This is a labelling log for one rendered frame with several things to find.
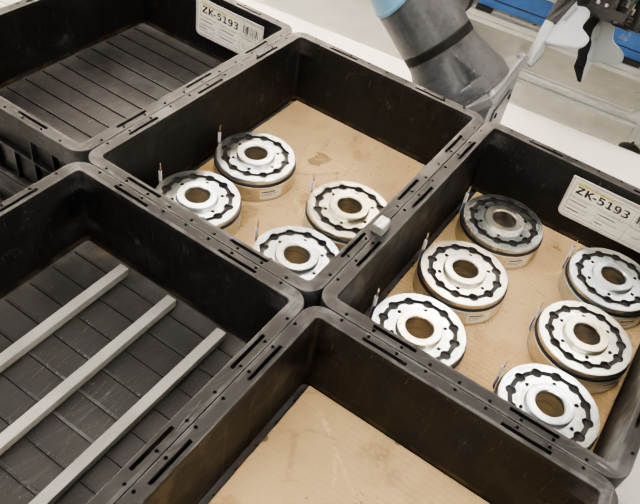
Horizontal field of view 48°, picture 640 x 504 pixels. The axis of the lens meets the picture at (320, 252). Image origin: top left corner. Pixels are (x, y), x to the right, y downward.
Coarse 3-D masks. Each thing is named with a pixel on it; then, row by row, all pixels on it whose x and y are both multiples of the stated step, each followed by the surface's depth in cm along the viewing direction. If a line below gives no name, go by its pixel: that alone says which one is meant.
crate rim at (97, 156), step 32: (256, 64) 93; (352, 64) 96; (192, 96) 85; (128, 128) 79; (96, 160) 75; (416, 192) 78; (192, 224) 70; (256, 256) 69; (352, 256) 70; (320, 288) 66
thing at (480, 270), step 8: (456, 256) 81; (464, 256) 81; (472, 256) 81; (448, 264) 80; (472, 264) 81; (480, 264) 81; (448, 272) 79; (480, 272) 80; (456, 280) 78; (464, 280) 78; (472, 280) 79; (480, 280) 79
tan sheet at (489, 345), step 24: (456, 216) 92; (552, 240) 91; (528, 264) 87; (552, 264) 88; (408, 288) 82; (528, 288) 84; (552, 288) 85; (504, 312) 81; (528, 312) 82; (480, 336) 78; (504, 336) 78; (480, 360) 76; (504, 360) 76; (528, 360) 77; (480, 384) 73; (600, 408) 73; (600, 432) 71
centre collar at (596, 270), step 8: (600, 264) 83; (608, 264) 84; (616, 264) 84; (592, 272) 83; (600, 272) 82; (616, 272) 84; (624, 272) 83; (600, 280) 81; (624, 280) 83; (632, 280) 82; (608, 288) 81; (616, 288) 81; (624, 288) 81
